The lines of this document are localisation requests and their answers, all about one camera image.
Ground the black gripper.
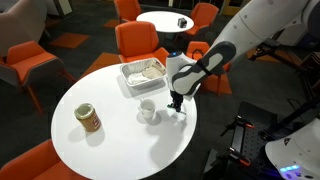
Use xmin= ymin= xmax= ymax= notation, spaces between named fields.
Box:
xmin=169 ymin=89 xmax=185 ymax=113

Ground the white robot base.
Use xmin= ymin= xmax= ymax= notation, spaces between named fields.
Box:
xmin=264 ymin=117 xmax=320 ymax=180

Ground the white cup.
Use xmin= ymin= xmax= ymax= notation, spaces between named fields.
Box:
xmin=138 ymin=98 xmax=157 ymax=120

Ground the beige crumpled paper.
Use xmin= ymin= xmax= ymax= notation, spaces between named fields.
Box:
xmin=141 ymin=64 xmax=167 ymax=80

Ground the white crumpled napkin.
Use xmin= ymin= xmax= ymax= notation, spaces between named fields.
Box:
xmin=127 ymin=72 xmax=148 ymax=85

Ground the aluminium foil tray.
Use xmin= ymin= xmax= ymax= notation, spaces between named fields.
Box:
xmin=119 ymin=57 xmax=169 ymax=90

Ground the black clamp orange tip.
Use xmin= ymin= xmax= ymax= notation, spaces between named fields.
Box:
xmin=215 ymin=145 xmax=252 ymax=168
xmin=219 ymin=115 xmax=256 ymax=138

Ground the orange chair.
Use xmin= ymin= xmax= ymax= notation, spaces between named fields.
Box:
xmin=185 ymin=39 xmax=233 ymax=97
xmin=114 ymin=20 xmax=173 ymax=70
xmin=0 ymin=138 xmax=89 ymax=180
xmin=184 ymin=2 xmax=220 ymax=37
xmin=113 ymin=0 xmax=143 ymax=24
xmin=0 ymin=40 xmax=75 ymax=115

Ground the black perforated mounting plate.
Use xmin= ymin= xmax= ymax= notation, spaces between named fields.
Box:
xmin=229 ymin=101 xmax=279 ymax=168

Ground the small black box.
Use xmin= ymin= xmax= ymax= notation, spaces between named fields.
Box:
xmin=177 ymin=16 xmax=189 ymax=29

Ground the small round white table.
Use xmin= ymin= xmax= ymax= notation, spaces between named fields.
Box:
xmin=135 ymin=10 xmax=195 ymax=34

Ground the peanut butter jar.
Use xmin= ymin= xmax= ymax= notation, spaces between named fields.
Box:
xmin=73 ymin=102 xmax=102 ymax=133

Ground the black tripod stand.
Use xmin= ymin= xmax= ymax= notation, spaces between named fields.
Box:
xmin=247 ymin=38 xmax=320 ymax=101

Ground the white cabinet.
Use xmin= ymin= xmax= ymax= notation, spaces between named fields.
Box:
xmin=276 ymin=23 xmax=313 ymax=47

